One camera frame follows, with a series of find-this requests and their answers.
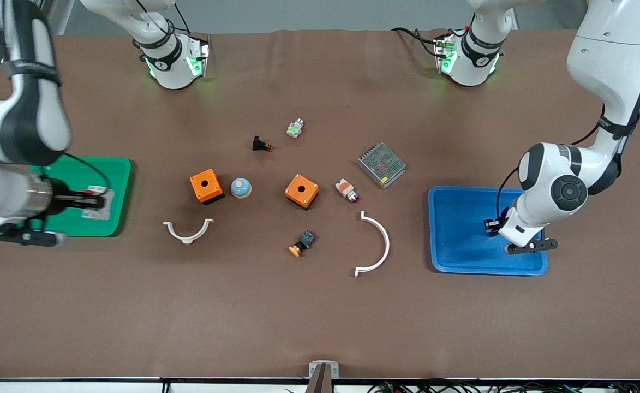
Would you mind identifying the white red circuit breaker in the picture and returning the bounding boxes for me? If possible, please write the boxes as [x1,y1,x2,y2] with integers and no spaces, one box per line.
[81,186,116,220]

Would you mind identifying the green plastic tray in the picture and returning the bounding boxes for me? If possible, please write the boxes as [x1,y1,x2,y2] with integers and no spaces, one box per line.
[24,156,133,238]

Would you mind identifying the blue plastic tray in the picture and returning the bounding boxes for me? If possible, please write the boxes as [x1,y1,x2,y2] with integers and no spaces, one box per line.
[428,186,549,276]

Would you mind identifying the orange button box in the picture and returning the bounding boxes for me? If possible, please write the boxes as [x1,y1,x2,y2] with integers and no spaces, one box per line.
[189,169,225,206]
[284,174,320,210]

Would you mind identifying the metal mesh power supply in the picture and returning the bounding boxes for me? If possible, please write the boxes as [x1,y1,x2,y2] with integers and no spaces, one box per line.
[357,142,407,190]

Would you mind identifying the red indicator light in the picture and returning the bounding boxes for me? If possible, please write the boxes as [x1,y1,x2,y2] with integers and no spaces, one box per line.
[334,178,361,204]

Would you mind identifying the blue dome button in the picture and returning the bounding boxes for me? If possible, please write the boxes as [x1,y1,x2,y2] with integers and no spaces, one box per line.
[230,177,253,199]

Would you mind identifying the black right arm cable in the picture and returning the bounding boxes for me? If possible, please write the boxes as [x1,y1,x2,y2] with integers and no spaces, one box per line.
[62,152,112,189]

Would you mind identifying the small white curved bracket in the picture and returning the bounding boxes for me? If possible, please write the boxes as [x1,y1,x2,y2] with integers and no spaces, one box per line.
[163,218,214,245]

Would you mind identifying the large white curved bracket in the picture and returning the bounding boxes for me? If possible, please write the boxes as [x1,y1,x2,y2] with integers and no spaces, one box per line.
[354,211,391,278]

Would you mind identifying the black cable bundle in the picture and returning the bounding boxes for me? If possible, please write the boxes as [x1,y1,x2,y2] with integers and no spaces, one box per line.
[159,378,640,393]

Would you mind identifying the orange push button switch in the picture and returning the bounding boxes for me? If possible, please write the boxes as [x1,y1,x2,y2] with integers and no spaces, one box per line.
[289,230,316,258]

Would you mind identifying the black base cable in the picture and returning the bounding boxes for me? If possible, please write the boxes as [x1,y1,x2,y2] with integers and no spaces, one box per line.
[390,26,441,57]

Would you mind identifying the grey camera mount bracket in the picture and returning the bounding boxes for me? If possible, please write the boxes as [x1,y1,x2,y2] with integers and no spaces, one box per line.
[308,361,340,379]

